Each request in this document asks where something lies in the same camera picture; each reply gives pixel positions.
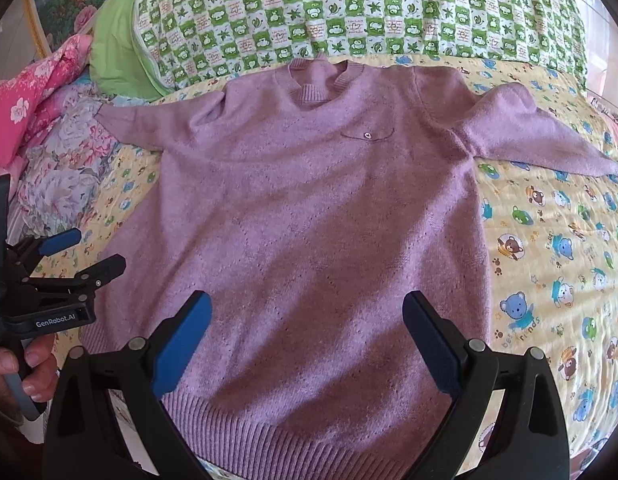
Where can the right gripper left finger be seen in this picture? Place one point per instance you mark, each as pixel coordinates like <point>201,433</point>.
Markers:
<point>83,439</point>

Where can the pink floral quilt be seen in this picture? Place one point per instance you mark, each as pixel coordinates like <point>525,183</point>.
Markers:
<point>21,95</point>

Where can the yellow bear print blanket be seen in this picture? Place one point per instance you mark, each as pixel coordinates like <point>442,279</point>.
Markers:
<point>553,237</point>

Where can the pastel floral folded quilt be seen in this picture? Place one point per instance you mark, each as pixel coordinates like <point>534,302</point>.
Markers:
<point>64,172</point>

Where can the purple knit sweater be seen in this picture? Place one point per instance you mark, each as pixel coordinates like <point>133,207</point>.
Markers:
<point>307,201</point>

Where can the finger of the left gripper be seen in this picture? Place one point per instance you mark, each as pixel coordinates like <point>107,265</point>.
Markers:
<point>30,251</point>
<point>82,287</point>

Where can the green checkered quilt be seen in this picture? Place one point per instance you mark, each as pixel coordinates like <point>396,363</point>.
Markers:
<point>149,48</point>

